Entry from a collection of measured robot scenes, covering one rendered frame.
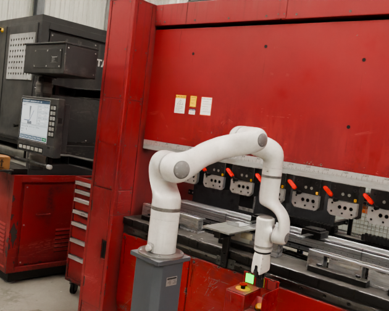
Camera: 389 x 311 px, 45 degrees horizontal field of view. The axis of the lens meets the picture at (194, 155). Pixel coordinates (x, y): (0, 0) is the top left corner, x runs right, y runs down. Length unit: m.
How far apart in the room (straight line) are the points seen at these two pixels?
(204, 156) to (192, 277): 1.12
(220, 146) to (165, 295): 0.64
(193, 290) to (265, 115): 1.10
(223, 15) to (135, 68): 0.67
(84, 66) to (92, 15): 7.20
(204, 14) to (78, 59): 0.82
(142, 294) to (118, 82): 1.60
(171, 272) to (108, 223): 1.31
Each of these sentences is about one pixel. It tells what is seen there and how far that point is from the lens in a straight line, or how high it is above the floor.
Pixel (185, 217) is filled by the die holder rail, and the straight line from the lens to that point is 3.02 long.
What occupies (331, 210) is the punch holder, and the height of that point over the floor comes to 1.20.
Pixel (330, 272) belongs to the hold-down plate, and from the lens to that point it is 2.49.
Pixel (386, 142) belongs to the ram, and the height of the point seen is 1.56.
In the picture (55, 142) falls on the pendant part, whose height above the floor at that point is 1.33.
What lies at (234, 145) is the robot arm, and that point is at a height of 1.47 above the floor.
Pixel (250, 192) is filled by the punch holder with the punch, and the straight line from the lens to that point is 2.70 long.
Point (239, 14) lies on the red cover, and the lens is 2.87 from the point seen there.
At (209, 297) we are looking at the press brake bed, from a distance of 2.83.
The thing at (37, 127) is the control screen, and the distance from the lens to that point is 3.15.
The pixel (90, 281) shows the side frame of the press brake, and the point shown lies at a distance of 3.40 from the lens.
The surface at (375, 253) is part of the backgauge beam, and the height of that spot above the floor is 0.98.
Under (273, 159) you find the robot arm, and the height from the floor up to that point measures 1.43.
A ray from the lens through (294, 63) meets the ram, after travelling 2.63.
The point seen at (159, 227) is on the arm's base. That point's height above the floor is 1.12.
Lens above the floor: 1.55
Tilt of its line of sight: 4 degrees down
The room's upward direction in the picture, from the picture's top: 7 degrees clockwise
